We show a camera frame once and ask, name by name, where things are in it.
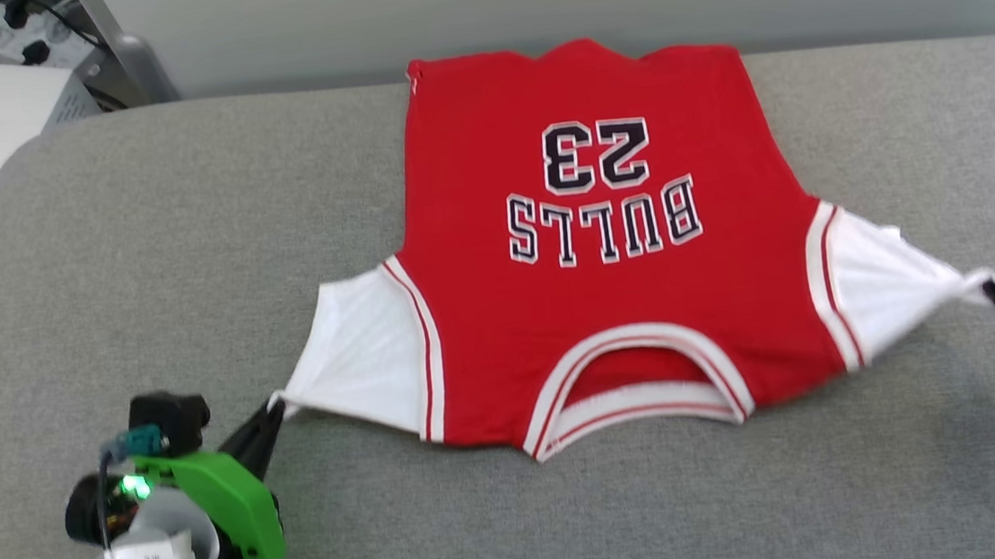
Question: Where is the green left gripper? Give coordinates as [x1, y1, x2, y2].
[127, 396, 300, 559]

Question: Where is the red and white basketball jersey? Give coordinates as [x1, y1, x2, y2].
[249, 4, 995, 487]

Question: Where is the grey partition foot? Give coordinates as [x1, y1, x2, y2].
[108, 28, 182, 109]

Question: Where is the teal left camera connector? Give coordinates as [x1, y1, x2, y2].
[109, 424, 163, 464]

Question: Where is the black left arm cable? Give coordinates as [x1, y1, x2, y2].
[92, 447, 132, 559]

